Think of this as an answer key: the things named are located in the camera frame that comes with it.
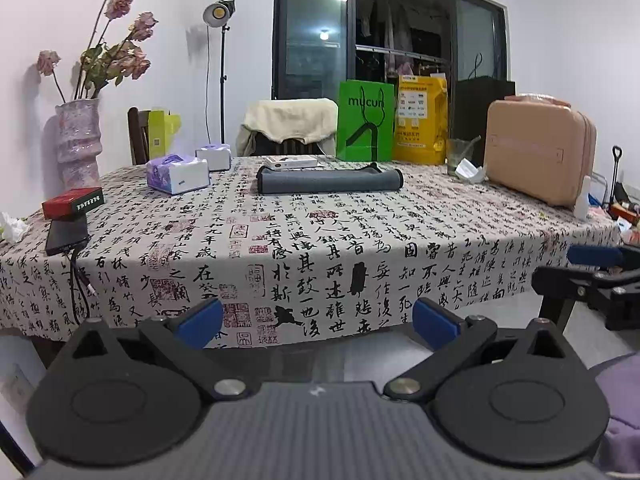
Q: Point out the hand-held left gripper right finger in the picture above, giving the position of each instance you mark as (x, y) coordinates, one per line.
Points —
(436, 324)

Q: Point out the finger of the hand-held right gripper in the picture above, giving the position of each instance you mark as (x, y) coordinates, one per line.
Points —
(565, 280)
(594, 255)

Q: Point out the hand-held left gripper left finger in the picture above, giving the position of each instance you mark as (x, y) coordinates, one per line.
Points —
(199, 324)

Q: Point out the grey towel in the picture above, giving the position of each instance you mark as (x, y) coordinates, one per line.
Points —
(327, 181)

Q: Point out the white bottle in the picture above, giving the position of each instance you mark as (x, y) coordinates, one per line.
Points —
(582, 200)

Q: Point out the person's purple clothing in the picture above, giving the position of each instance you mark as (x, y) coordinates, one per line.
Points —
(622, 410)

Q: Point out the pink suitcase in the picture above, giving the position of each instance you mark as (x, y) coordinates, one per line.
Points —
(540, 152)

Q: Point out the calligraphy printed tablecloth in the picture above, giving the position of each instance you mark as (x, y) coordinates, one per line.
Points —
(310, 240)

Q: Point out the crumpled white paper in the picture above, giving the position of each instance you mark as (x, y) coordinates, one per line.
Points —
(470, 171)

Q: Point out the purple and white tissue box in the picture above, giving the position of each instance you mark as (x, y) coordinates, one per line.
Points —
(177, 175)

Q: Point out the black power bank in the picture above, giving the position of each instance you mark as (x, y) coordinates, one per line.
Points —
(67, 236)

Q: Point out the glass cup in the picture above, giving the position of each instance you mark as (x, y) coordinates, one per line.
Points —
(457, 156)

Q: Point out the small white tissue box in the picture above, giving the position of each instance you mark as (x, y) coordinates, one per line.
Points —
(215, 156)

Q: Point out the red box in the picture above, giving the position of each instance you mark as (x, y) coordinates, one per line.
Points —
(72, 201)

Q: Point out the flat white box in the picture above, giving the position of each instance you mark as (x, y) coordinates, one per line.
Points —
(291, 161)

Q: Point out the black box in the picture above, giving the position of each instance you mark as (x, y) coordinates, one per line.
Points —
(472, 110)

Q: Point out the dark wooden chair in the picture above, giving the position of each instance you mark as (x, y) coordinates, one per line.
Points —
(137, 135)

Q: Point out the yellow plastic bag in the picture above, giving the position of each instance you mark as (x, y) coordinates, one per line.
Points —
(421, 122)

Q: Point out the crumpled white tissue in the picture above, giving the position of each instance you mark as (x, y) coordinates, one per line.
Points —
(11, 226)

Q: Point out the green paper bag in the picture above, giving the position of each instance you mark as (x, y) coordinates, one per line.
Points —
(365, 122)

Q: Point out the pink ceramic vase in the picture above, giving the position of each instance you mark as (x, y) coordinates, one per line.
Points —
(77, 145)

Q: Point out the chair with cream cloth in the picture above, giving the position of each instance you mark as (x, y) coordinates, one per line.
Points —
(287, 122)

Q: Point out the dried pink roses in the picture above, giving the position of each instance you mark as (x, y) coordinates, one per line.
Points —
(120, 55)

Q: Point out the hanging clothes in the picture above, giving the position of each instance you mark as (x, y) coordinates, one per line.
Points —
(395, 35)

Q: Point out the black framed glass door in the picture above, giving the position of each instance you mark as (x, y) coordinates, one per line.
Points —
(310, 35)

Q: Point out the studio light on stand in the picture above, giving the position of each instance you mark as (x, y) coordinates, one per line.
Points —
(219, 12)

